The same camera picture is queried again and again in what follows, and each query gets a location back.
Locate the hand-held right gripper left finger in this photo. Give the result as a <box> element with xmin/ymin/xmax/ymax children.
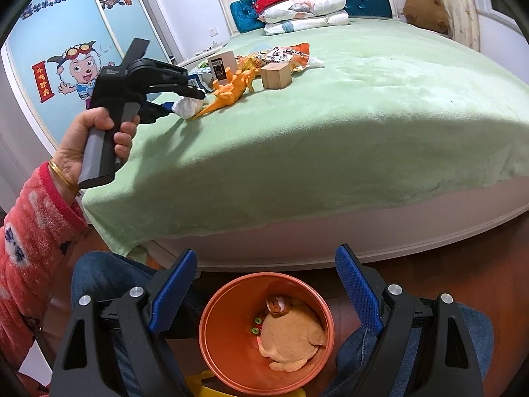
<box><xmin>50</xmin><ymin>249</ymin><xmax>199</xmax><ymax>397</ymax></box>

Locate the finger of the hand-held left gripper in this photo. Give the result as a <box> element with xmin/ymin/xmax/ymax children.
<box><xmin>139</xmin><ymin>100</ymin><xmax>173</xmax><ymax>125</ymax></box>
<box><xmin>132</xmin><ymin>59</ymin><xmax>206</xmax><ymax>101</ymax></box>

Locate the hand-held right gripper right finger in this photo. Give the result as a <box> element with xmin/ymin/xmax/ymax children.
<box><xmin>335</xmin><ymin>244</ymin><xmax>486</xmax><ymax>397</ymax></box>

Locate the orange plastic bin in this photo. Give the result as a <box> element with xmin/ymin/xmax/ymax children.
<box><xmin>198</xmin><ymin>272</ymin><xmax>335</xmax><ymax>395</ymax></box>

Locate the person's left forearm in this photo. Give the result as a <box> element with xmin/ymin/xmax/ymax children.
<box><xmin>0</xmin><ymin>161</ymin><xmax>90</xmax><ymax>390</ymax></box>

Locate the person's left hand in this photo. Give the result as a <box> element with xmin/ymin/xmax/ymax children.
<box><xmin>55</xmin><ymin>108</ymin><xmax>142</xmax><ymax>194</ymax></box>

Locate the blue white packet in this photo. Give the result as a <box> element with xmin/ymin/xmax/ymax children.
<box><xmin>187</xmin><ymin>69</ymin><xmax>216</xmax><ymax>92</ymax></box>

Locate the white nightstand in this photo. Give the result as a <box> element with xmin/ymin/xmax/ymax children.
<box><xmin>181</xmin><ymin>42</ymin><xmax>229</xmax><ymax>69</ymax></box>

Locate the white box with dark print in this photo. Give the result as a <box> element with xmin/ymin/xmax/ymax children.
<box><xmin>207</xmin><ymin>50</ymin><xmax>237</xmax><ymax>86</ymax></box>

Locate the white bed base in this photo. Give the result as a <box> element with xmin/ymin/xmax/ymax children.
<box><xmin>144</xmin><ymin>176</ymin><xmax>529</xmax><ymax>274</ymax></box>

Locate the orange toy dinosaur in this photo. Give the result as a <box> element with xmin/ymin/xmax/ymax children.
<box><xmin>190</xmin><ymin>67</ymin><xmax>259</xmax><ymax>121</ymax></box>

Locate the blue cartoon wardrobe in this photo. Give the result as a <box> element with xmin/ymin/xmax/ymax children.
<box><xmin>0</xmin><ymin>0</ymin><xmax>175</xmax><ymax>154</ymax></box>

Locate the tan plush toy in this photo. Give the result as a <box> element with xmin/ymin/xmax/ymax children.
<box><xmin>258</xmin><ymin>295</ymin><xmax>327</xmax><ymax>373</ymax></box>

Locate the yellow plastic object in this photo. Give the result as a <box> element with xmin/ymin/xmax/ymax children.
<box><xmin>183</xmin><ymin>370</ymin><xmax>233</xmax><ymax>397</ymax></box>

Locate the wooden block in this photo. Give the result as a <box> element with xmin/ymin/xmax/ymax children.
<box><xmin>260</xmin><ymin>62</ymin><xmax>294</xmax><ymax>90</ymax></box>

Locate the colourful patterned cloth toy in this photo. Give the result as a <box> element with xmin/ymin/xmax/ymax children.
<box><xmin>237</xmin><ymin>42</ymin><xmax>311</xmax><ymax>74</ymax></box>

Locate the green bed blanket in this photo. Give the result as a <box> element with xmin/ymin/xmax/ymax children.
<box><xmin>80</xmin><ymin>17</ymin><xmax>529</xmax><ymax>258</ymax></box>

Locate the folded white floral quilt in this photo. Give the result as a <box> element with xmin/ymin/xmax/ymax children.
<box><xmin>263</xmin><ymin>10</ymin><xmax>351</xmax><ymax>36</ymax></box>

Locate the white floral pillow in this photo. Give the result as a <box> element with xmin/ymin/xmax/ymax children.
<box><xmin>258</xmin><ymin>0</ymin><xmax>348</xmax><ymax>25</ymax></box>

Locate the brown teddy bear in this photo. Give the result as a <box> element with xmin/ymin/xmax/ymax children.
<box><xmin>402</xmin><ymin>0</ymin><xmax>452</xmax><ymax>36</ymax></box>

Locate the floral curtain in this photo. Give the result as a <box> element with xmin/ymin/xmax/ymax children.
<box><xmin>430</xmin><ymin>0</ymin><xmax>482</xmax><ymax>53</ymax></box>

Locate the gold bracelet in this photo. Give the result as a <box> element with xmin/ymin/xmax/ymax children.
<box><xmin>48</xmin><ymin>160</ymin><xmax>82</xmax><ymax>198</ymax></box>

